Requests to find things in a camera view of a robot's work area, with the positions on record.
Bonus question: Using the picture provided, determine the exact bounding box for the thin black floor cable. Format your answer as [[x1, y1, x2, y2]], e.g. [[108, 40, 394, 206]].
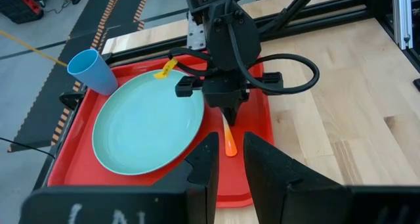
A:
[[0, 137, 56, 160]]

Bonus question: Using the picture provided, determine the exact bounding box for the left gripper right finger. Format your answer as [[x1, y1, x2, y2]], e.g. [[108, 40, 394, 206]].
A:
[[243, 131, 352, 224]]

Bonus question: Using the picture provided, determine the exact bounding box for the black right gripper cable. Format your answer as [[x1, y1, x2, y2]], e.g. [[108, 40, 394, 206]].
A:
[[167, 0, 321, 96]]

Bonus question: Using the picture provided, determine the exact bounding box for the yellow plastic utensil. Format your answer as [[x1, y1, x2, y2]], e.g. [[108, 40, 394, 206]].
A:
[[153, 56, 179, 80]]

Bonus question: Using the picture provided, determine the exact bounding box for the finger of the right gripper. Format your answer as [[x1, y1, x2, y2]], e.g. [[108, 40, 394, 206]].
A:
[[232, 106, 243, 126], [222, 106, 233, 125]]

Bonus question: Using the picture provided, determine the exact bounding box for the blue plastic cup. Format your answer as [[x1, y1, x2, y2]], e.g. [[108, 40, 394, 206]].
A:
[[66, 48, 119, 97]]

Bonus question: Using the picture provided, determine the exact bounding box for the black hazard-striped floor mat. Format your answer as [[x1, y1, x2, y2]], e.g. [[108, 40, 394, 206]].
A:
[[7, 0, 154, 153]]

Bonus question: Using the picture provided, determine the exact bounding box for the fork with orange handle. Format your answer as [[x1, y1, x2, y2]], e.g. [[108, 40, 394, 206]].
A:
[[221, 114, 238, 158]]

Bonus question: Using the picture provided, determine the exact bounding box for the red and black toolbox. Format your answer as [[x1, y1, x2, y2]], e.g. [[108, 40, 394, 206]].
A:
[[0, 0, 45, 24]]

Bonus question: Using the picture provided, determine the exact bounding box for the red plastic tray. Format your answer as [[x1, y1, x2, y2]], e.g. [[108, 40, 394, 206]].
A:
[[47, 54, 275, 209]]

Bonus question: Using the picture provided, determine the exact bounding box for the aluminium profile post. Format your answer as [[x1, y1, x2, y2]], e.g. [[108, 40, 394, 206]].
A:
[[392, 0, 413, 51]]

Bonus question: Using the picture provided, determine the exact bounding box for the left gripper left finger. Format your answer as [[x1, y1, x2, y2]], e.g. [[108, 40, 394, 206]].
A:
[[154, 131, 220, 224]]

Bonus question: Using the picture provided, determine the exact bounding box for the black metal table frame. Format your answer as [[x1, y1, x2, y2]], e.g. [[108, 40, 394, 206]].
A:
[[58, 0, 420, 112]]

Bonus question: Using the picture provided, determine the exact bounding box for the teal round plate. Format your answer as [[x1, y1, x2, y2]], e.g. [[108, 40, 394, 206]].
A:
[[92, 69, 205, 176]]

